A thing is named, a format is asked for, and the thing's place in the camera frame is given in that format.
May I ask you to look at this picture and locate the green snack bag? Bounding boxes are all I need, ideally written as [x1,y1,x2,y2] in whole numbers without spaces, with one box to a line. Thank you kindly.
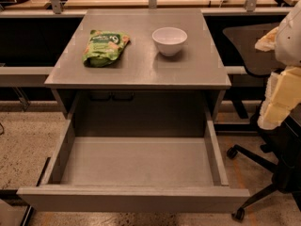
[82,30,130,68]

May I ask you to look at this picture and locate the white bowl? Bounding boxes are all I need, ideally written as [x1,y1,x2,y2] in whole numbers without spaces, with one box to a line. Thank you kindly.
[152,27,188,57]

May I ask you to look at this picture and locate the black stand base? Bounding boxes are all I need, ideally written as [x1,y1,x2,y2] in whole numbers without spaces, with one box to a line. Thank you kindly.
[0,189,35,226]

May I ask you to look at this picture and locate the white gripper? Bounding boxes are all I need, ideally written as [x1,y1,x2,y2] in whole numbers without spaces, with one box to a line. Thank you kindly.
[257,66,301,130]

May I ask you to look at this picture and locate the grey drawer cabinet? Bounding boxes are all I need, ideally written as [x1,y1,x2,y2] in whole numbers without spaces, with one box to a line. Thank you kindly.
[45,8,231,114]

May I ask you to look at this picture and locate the black office chair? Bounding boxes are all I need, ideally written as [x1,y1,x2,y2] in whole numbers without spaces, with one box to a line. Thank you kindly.
[223,24,301,221]

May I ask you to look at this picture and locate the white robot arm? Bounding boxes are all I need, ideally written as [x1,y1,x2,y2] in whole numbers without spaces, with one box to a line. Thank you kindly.
[255,1,301,130]

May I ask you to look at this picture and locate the grey top drawer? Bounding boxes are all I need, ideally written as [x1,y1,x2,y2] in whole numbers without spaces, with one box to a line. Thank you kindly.
[17,91,251,214]

